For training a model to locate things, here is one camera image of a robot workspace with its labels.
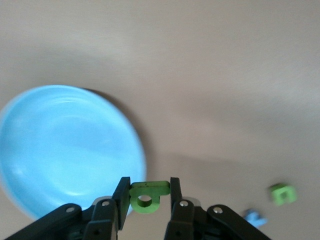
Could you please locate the green letter g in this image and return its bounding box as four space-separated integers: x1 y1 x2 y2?
129 180 171 215

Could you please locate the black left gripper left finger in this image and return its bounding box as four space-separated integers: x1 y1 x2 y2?
0 176 133 240

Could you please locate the brown table cover sheet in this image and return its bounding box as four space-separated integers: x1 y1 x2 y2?
0 0 320 240

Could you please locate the blue plate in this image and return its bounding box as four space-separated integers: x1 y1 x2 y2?
0 84 148 221

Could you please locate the green letter u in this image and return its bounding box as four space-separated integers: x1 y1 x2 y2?
268 183 298 207

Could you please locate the blue letter x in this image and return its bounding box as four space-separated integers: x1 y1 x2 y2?
243 208 270 228

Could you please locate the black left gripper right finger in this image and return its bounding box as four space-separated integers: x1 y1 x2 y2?
163 176 272 240

